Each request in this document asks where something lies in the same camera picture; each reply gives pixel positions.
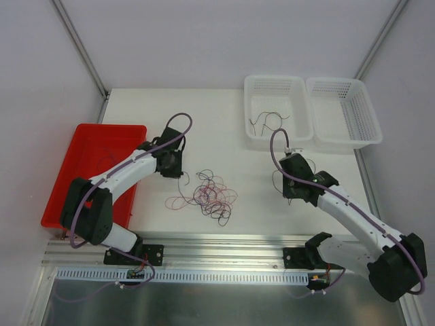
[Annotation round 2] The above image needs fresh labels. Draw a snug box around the left aluminium frame post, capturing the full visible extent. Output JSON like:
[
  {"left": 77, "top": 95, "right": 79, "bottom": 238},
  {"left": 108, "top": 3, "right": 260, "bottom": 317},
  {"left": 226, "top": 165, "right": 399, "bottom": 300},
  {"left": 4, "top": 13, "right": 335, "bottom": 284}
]
[{"left": 50, "top": 0, "right": 109, "bottom": 99}]

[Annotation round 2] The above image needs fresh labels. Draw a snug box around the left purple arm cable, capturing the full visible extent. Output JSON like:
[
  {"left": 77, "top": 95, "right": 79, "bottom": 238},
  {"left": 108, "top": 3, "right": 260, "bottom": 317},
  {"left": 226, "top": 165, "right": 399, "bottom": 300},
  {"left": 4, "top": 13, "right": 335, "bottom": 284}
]
[{"left": 69, "top": 112, "right": 193, "bottom": 293}]

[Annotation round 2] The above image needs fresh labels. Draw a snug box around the aluminium frame post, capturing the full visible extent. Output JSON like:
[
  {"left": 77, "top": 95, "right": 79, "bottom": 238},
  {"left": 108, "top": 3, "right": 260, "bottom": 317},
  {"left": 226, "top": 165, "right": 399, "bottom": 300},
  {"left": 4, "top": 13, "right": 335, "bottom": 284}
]
[
  {"left": 353, "top": 0, "right": 411, "bottom": 80},
  {"left": 50, "top": 0, "right": 109, "bottom": 99}
]

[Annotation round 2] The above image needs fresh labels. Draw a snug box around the left white plastic basket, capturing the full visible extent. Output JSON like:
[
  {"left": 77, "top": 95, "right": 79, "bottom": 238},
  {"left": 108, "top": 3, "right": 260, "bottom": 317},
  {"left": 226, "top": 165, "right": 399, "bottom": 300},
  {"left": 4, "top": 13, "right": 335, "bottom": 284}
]
[{"left": 244, "top": 75, "right": 314, "bottom": 147}]

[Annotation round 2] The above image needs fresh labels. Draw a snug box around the wire bundle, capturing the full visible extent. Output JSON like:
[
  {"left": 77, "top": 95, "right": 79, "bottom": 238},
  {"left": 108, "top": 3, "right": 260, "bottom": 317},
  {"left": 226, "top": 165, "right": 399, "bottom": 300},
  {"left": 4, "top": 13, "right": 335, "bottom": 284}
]
[{"left": 164, "top": 168, "right": 239, "bottom": 228}]

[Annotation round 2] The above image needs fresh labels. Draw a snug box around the right aluminium frame post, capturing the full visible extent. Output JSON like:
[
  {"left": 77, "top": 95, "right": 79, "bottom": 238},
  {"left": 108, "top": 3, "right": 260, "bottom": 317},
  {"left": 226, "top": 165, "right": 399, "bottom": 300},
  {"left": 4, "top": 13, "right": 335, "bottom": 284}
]
[{"left": 353, "top": 0, "right": 411, "bottom": 80}]

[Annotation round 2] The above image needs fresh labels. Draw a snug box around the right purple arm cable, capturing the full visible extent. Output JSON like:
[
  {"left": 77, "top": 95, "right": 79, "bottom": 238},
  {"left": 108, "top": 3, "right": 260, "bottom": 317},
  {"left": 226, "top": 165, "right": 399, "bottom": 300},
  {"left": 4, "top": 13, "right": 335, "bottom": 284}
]
[{"left": 270, "top": 128, "right": 428, "bottom": 295}]

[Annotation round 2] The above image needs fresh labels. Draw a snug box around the aluminium table rail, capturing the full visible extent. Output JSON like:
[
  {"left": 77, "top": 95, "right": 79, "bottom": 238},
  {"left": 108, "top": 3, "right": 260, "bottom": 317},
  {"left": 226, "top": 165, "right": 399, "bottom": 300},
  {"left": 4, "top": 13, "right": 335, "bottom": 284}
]
[{"left": 41, "top": 232, "right": 311, "bottom": 272}]

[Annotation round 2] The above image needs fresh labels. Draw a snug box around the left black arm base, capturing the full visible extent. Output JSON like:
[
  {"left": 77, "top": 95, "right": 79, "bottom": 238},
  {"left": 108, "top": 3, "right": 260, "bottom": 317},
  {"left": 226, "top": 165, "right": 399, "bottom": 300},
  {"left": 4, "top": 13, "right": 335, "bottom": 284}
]
[{"left": 103, "top": 243, "right": 164, "bottom": 267}]

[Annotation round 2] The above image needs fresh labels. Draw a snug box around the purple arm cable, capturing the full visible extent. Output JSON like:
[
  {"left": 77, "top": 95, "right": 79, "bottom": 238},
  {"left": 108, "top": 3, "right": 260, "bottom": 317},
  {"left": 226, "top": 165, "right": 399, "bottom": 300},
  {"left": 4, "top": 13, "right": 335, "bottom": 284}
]
[
  {"left": 270, "top": 128, "right": 428, "bottom": 295},
  {"left": 69, "top": 112, "right": 193, "bottom": 293}
]

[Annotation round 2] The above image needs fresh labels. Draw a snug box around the dark purple single wire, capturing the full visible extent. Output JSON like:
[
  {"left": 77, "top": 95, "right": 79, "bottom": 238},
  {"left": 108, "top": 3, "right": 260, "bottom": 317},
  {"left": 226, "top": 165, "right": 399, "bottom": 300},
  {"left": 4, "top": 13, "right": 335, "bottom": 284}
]
[{"left": 97, "top": 144, "right": 123, "bottom": 173}]

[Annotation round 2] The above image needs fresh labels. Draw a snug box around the white plastic basket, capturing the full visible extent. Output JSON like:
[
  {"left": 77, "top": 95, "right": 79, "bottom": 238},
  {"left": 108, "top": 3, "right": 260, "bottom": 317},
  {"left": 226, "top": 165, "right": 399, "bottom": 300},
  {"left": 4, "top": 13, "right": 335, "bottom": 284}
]
[
  {"left": 305, "top": 77, "right": 383, "bottom": 152},
  {"left": 244, "top": 75, "right": 314, "bottom": 147}
]

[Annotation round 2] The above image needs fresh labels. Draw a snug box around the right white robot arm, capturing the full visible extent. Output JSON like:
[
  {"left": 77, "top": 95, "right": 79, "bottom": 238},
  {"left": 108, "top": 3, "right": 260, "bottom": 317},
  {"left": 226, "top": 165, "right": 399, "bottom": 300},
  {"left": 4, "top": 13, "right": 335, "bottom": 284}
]
[{"left": 273, "top": 153, "right": 428, "bottom": 302}]

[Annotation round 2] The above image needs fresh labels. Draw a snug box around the red plastic tray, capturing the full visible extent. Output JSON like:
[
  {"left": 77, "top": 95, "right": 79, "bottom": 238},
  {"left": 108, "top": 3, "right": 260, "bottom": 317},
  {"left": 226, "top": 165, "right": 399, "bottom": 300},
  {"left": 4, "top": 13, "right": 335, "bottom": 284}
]
[{"left": 41, "top": 124, "right": 147, "bottom": 229}]

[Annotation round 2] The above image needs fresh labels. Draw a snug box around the right white plastic basket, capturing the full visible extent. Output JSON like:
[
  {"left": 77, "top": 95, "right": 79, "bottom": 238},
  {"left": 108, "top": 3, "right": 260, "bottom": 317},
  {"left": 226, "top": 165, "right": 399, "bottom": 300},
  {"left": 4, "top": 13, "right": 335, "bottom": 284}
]
[{"left": 305, "top": 77, "right": 383, "bottom": 152}]

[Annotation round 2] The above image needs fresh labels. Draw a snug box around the white slotted cable duct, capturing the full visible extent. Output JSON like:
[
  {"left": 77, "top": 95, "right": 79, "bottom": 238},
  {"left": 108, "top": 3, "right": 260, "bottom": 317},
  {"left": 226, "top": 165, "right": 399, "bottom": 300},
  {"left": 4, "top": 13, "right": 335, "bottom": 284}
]
[{"left": 56, "top": 267, "right": 309, "bottom": 286}]

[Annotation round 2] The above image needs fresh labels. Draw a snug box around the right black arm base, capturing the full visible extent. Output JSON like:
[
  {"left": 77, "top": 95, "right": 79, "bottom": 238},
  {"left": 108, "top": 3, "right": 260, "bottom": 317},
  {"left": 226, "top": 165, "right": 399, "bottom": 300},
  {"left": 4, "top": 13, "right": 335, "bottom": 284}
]
[{"left": 283, "top": 247, "right": 313, "bottom": 270}]

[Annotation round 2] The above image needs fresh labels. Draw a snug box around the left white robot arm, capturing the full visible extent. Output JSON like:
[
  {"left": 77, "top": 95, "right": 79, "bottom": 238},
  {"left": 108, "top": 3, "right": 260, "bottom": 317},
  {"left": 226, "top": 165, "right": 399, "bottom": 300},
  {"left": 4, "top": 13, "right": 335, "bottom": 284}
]
[{"left": 60, "top": 127, "right": 186, "bottom": 264}]

